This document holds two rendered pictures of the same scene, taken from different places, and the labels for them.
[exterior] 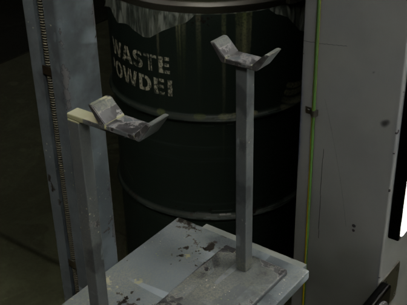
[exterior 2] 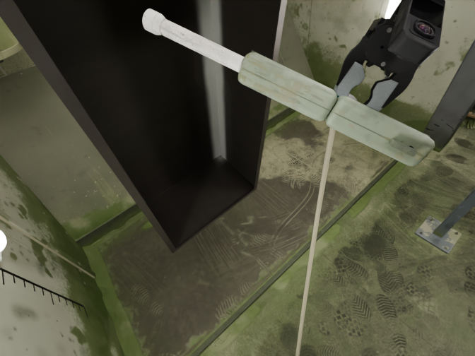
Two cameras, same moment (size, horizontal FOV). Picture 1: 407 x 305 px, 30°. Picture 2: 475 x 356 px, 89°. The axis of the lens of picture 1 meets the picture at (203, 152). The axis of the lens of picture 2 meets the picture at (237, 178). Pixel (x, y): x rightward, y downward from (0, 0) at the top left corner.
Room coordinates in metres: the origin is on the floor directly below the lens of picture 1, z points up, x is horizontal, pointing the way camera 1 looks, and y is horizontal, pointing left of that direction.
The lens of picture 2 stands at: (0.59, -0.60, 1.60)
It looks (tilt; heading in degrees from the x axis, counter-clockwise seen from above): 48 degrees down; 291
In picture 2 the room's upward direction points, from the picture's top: 11 degrees counter-clockwise
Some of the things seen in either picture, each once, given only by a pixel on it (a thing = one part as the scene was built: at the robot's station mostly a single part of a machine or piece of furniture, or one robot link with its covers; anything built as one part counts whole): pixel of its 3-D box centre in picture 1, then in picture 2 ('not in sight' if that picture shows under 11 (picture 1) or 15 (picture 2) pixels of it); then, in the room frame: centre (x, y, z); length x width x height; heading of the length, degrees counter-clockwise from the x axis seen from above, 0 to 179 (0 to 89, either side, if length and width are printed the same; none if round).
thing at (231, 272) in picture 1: (180, 198); not in sight; (0.74, 0.03, 0.95); 0.26 x 0.15 x 0.32; 143
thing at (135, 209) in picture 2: not in sight; (224, 153); (1.28, -2.17, 0.11); 2.70 x 0.02 x 0.13; 53
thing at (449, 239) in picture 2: not in sight; (437, 233); (-0.34, -1.64, 0.01); 0.20 x 0.20 x 0.01; 53
